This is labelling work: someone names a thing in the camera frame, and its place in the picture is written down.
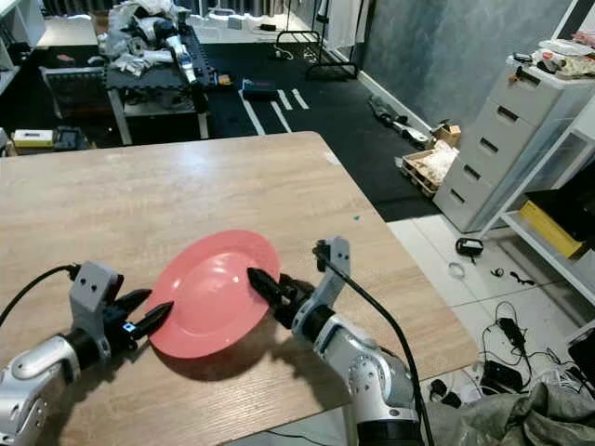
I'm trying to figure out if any wooden crate with plastic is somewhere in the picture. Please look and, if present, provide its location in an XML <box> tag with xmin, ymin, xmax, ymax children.
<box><xmin>402</xmin><ymin>141</ymin><xmax>461</xmax><ymax>198</ymax></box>

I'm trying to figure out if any white drawer cabinet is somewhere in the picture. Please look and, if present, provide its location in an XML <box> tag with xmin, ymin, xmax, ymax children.
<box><xmin>434</xmin><ymin>56</ymin><xmax>595</xmax><ymax>233</ymax></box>

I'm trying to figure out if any small cardboard box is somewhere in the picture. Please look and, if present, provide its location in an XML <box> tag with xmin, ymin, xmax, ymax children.
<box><xmin>430</xmin><ymin>123</ymin><xmax>463</xmax><ymax>148</ymax></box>

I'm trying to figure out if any black power adapter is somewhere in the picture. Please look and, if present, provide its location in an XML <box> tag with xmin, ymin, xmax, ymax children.
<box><xmin>497</xmin><ymin>316</ymin><xmax>526</xmax><ymax>349</ymax></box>

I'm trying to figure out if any red round plate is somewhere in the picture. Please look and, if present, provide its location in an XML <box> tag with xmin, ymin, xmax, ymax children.
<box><xmin>148</xmin><ymin>230</ymin><xmax>282</xmax><ymax>360</ymax></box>

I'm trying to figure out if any black metal rack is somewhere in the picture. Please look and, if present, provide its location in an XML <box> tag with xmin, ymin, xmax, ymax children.
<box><xmin>274</xmin><ymin>0</ymin><xmax>359</xmax><ymax>78</ymax></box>

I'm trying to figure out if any grey green cloth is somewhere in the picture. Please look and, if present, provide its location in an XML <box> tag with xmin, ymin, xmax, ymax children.
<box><xmin>428</xmin><ymin>381</ymin><xmax>595</xmax><ymax>446</ymax></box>

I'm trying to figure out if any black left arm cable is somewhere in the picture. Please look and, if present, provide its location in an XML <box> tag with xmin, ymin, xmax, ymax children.
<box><xmin>0</xmin><ymin>264</ymin><xmax>81</xmax><ymax>326</ymax></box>

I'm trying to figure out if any yellow flat box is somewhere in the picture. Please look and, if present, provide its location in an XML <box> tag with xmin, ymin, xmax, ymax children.
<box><xmin>14</xmin><ymin>130</ymin><xmax>55</xmax><ymax>150</ymax></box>

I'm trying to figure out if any small black device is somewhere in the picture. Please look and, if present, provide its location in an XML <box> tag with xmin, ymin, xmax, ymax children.
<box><xmin>456</xmin><ymin>237</ymin><xmax>484</xmax><ymax>258</ymax></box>

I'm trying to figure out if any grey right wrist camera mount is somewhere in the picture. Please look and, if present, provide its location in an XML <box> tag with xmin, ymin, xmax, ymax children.
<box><xmin>314</xmin><ymin>236</ymin><xmax>352</xmax><ymax>312</ymax></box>

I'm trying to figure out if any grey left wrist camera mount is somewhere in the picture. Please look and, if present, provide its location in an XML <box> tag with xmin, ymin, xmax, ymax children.
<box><xmin>73</xmin><ymin>261</ymin><xmax>124</xmax><ymax>335</ymax></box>

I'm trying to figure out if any white open shelf frame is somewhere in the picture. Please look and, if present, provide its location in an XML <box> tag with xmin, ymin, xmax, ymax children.
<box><xmin>483</xmin><ymin>125</ymin><xmax>595</xmax><ymax>308</ymax></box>

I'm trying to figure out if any grey pile of robot parts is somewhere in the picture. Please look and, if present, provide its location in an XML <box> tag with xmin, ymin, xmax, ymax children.
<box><xmin>107</xmin><ymin>2</ymin><xmax>196</xmax><ymax>80</ymax></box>

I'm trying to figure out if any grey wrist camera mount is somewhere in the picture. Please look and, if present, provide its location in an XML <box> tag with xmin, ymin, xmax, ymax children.
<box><xmin>314</xmin><ymin>236</ymin><xmax>352</xmax><ymax>312</ymax></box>
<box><xmin>73</xmin><ymin>261</ymin><xmax>124</xmax><ymax>335</ymax></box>

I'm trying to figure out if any white shelf unit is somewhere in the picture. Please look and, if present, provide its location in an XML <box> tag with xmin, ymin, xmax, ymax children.
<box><xmin>0</xmin><ymin>0</ymin><xmax>47</xmax><ymax>66</ymax></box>

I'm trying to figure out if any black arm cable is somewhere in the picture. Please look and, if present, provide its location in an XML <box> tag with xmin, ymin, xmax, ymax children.
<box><xmin>321</xmin><ymin>251</ymin><xmax>436</xmax><ymax>446</ymax></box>
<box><xmin>0</xmin><ymin>264</ymin><xmax>81</xmax><ymax>326</ymax></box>

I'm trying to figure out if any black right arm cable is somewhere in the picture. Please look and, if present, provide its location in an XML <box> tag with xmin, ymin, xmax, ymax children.
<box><xmin>321</xmin><ymin>251</ymin><xmax>436</xmax><ymax>446</ymax></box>

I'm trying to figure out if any black workbench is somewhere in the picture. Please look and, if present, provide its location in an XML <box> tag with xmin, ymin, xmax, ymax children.
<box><xmin>104</xmin><ymin>33</ymin><xmax>210</xmax><ymax>147</ymax></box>

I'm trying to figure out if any grey black power tool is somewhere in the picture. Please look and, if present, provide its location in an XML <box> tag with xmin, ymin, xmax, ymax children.
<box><xmin>367</xmin><ymin>93</ymin><xmax>433</xmax><ymax>145</ymax></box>

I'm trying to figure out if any white red clutter pile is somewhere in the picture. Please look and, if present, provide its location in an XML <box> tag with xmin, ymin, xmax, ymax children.
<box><xmin>530</xmin><ymin>30</ymin><xmax>595</xmax><ymax>80</ymax></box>

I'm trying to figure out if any dark blue box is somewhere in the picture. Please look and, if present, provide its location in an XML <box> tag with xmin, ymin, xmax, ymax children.
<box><xmin>240</xmin><ymin>79</ymin><xmax>280</xmax><ymax>99</ymax></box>

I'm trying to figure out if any black crate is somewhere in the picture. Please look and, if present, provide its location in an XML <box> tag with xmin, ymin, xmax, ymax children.
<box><xmin>42</xmin><ymin>67</ymin><xmax>110</xmax><ymax>120</ymax></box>

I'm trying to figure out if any black box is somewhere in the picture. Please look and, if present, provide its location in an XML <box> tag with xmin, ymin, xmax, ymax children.
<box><xmin>483</xmin><ymin>361</ymin><xmax>526</xmax><ymax>396</ymax></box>

